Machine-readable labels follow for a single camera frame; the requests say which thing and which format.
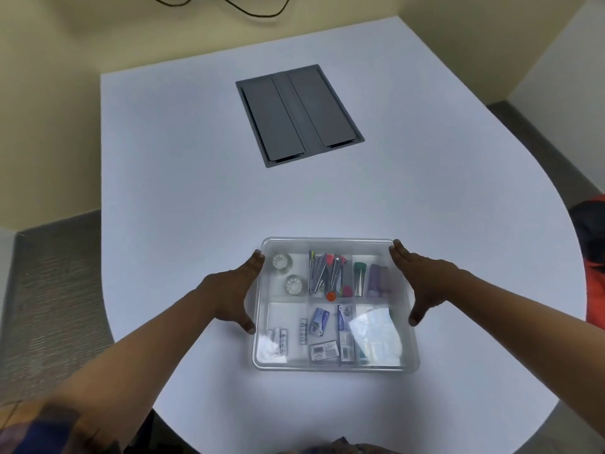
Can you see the person's left hand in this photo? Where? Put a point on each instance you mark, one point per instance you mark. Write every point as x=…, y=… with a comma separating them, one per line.
x=230, y=293

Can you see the clear plastic organizer tray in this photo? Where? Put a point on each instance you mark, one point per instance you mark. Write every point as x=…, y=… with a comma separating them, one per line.
x=331, y=364

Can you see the person's right hand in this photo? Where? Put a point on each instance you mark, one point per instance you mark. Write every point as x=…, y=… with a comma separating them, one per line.
x=432, y=281

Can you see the person's right forearm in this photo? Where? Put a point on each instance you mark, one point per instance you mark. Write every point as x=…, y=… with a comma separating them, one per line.
x=529, y=335

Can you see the green capped tube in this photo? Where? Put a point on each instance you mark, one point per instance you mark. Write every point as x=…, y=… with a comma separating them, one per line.
x=360, y=277

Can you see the red and black chair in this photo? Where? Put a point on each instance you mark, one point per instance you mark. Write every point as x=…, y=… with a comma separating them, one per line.
x=593, y=260

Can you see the person's left thumb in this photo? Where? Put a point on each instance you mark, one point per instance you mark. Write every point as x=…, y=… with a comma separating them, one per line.
x=245, y=323

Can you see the pink capped tube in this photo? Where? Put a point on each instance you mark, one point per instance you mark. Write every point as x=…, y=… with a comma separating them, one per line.
x=347, y=291

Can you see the white battery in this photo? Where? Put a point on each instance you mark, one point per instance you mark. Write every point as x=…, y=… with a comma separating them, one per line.
x=303, y=330
x=284, y=340

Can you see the clear tape roll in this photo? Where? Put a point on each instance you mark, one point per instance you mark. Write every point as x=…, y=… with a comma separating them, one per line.
x=294, y=284
x=282, y=261

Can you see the clear plastic packet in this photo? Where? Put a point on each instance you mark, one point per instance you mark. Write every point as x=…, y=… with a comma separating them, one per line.
x=378, y=331

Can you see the dark patterned clothing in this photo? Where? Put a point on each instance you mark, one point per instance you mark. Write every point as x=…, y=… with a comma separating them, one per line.
x=331, y=446

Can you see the person's left forearm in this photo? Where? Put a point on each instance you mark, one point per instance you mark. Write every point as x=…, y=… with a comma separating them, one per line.
x=137, y=345

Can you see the person's right thumb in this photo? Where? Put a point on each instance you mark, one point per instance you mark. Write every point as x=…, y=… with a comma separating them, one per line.
x=418, y=314

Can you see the plaid shirt sleeve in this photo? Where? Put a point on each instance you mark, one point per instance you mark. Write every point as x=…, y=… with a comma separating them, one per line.
x=38, y=430

